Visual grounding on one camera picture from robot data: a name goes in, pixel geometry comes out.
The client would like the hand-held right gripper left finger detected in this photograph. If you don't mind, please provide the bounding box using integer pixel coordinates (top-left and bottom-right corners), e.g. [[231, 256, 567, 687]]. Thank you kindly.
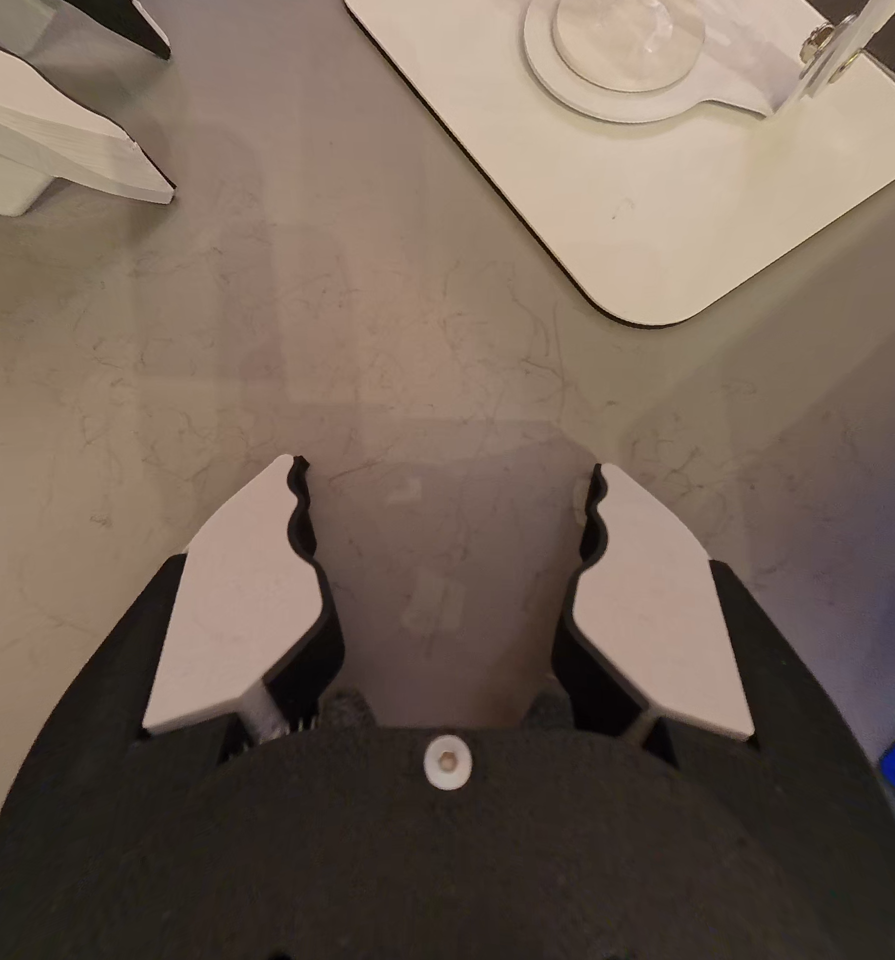
[[141, 453, 344, 742]]

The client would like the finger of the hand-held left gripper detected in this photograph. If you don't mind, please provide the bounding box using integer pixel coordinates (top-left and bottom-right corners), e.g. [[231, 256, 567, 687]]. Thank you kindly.
[[65, 0, 173, 61], [0, 30, 177, 220]]

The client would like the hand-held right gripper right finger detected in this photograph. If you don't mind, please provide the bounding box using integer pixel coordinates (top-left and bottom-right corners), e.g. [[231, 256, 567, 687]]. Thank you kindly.
[[551, 462, 756, 753]]

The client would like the clear suction cup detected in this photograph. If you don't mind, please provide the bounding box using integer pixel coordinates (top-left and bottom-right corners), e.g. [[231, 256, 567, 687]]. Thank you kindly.
[[522, 0, 775, 125]]

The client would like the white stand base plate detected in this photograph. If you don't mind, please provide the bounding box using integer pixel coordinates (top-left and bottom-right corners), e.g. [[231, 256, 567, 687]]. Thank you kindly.
[[342, 0, 895, 329]]

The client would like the metal spring wire clip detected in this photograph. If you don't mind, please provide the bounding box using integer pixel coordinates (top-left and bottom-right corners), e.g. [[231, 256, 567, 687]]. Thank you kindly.
[[801, 26, 854, 65]]

